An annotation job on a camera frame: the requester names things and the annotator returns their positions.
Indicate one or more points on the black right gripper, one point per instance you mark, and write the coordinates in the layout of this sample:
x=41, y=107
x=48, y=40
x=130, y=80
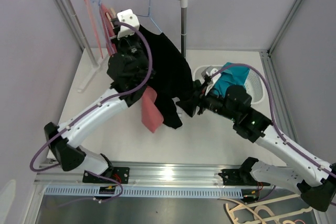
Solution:
x=189, y=105

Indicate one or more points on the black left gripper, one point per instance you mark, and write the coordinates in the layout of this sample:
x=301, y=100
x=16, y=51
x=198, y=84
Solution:
x=134, y=36

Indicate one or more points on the teal t shirt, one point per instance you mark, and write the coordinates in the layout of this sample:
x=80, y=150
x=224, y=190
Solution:
x=229, y=77

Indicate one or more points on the salmon pink t shirt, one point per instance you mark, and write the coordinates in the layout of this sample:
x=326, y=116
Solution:
x=150, y=115

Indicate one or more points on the beige wooden hanger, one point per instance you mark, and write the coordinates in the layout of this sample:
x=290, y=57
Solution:
x=111, y=15

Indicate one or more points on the pink wire hanger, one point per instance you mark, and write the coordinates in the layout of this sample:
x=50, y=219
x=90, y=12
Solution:
x=93, y=25

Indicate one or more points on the green and white t shirt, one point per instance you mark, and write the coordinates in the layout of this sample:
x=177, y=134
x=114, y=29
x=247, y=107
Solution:
x=197, y=86

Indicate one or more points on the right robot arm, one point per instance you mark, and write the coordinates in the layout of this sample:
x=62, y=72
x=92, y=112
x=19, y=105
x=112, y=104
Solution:
x=312, y=178

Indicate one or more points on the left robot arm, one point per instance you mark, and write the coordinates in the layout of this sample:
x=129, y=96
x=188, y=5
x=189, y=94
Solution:
x=65, y=139

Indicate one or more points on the black t shirt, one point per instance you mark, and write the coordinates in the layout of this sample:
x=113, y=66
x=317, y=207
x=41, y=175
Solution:
x=172, y=79

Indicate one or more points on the blue hanger with black shirt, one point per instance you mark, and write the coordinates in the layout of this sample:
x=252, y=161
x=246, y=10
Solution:
x=149, y=16

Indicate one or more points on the white perforated plastic basket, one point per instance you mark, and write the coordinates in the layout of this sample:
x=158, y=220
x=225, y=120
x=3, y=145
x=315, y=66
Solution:
x=253, y=84

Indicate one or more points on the spare beige hangers pile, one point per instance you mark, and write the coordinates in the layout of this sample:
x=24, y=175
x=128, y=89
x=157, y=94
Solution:
x=261, y=212

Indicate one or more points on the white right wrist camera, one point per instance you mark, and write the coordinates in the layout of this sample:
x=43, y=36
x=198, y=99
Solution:
x=210, y=75

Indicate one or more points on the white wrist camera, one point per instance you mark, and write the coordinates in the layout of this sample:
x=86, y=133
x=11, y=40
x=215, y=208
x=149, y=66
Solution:
x=128, y=17
x=210, y=75

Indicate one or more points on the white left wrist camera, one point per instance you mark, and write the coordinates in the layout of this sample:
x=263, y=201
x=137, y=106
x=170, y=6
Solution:
x=128, y=17

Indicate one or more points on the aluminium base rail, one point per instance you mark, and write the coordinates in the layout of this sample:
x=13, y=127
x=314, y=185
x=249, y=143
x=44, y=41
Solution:
x=147, y=175

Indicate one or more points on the aluminium frame post left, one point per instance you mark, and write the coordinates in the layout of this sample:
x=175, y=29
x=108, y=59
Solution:
x=61, y=6

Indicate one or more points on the aluminium frame post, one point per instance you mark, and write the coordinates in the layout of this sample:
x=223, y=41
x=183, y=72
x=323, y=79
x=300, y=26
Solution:
x=285, y=25
x=61, y=6

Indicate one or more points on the slotted cable duct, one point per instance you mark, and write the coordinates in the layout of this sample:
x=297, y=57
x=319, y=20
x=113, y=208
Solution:
x=152, y=192

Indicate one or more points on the aluminium frame post right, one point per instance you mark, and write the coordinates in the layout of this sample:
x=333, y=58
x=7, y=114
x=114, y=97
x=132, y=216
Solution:
x=285, y=25

